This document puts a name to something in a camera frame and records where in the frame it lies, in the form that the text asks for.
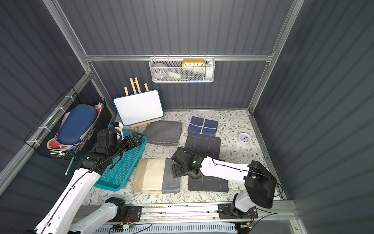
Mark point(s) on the navy blue oval cushion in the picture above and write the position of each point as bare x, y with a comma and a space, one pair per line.
76, 124

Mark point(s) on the small white round clock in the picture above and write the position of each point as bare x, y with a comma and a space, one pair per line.
244, 138

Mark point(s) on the black wire side basket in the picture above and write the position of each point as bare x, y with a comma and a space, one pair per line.
44, 138

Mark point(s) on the tape roll in wall basket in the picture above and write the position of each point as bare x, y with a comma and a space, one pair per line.
158, 71

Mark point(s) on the navy folded pillowcase yellow stripe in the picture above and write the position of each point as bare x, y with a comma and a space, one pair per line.
203, 126

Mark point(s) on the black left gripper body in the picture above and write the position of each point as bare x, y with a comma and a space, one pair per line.
136, 139

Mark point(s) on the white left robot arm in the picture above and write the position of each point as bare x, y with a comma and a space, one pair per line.
59, 220

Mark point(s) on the white wire wall basket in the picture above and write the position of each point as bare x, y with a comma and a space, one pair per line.
178, 74

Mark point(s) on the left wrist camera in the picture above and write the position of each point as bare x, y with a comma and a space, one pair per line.
107, 137

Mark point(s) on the metal base rail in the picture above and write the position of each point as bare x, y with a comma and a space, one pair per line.
207, 212

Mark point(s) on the dark grid pillowcase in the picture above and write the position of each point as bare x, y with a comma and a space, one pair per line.
208, 184
209, 145

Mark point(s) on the yellow clock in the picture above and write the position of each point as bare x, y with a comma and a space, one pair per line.
193, 63

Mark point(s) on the teal plastic basket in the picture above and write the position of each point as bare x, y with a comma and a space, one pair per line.
117, 178

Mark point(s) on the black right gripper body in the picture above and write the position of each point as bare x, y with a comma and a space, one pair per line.
177, 168

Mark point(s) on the beige and grey pillowcase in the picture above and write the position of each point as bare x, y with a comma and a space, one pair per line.
155, 176

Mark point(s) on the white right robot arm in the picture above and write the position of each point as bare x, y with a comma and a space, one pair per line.
258, 182

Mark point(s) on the blue framed whiteboard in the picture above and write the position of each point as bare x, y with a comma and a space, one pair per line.
138, 108

